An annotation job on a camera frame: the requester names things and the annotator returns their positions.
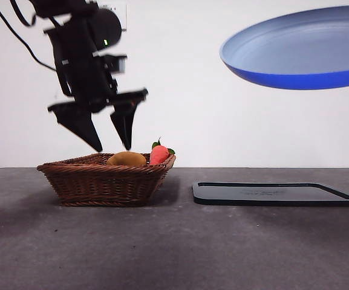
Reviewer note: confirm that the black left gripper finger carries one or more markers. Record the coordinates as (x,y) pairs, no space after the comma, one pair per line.
(80,121)
(125,117)

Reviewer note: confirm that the blue round plate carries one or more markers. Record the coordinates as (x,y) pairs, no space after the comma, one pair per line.
(298,48)

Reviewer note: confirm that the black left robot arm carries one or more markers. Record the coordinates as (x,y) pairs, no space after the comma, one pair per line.
(107,24)

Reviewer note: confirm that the orange carrot with green leaves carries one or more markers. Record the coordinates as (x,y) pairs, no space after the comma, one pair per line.
(159,154)

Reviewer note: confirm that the brown wicker basket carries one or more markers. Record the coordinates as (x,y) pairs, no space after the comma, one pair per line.
(101,184)

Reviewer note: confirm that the black rectangular mat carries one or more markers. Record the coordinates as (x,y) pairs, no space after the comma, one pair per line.
(271,196)

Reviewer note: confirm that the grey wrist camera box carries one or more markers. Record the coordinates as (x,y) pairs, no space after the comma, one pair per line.
(119,64)

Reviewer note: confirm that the white wall socket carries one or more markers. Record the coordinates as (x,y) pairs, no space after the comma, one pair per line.
(124,12)

